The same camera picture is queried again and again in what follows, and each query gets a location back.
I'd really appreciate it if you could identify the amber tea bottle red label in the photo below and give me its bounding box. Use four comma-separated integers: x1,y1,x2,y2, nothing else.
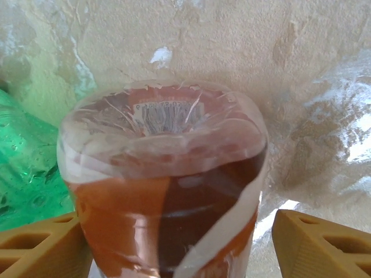
56,79,269,278

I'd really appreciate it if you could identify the green plastic bottle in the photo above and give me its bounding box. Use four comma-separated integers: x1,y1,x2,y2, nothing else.
0,86,77,232

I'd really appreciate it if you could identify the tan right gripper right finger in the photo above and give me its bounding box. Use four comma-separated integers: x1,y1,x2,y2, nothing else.
271,208,371,278

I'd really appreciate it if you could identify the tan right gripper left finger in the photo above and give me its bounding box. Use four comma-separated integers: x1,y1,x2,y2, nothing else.
0,212,94,278

